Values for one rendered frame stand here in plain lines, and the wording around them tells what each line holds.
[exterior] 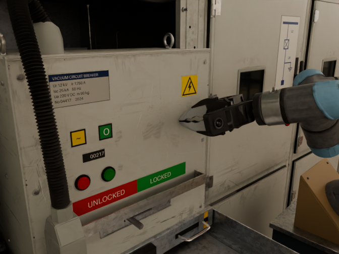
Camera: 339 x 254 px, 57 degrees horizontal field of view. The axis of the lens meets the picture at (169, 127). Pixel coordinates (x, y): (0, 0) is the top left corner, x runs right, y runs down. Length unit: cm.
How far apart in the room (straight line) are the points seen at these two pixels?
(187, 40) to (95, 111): 44
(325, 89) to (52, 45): 51
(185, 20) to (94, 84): 44
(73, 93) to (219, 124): 29
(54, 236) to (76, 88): 26
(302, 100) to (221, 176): 63
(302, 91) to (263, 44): 64
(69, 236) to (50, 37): 35
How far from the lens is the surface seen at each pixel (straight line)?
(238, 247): 96
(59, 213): 56
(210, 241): 97
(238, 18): 113
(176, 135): 78
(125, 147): 69
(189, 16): 98
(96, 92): 63
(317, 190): 121
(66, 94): 60
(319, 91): 64
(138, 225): 73
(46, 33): 62
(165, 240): 88
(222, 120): 64
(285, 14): 139
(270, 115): 66
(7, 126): 63
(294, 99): 64
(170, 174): 81
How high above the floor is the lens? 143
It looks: 17 degrees down
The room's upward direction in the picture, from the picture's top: straight up
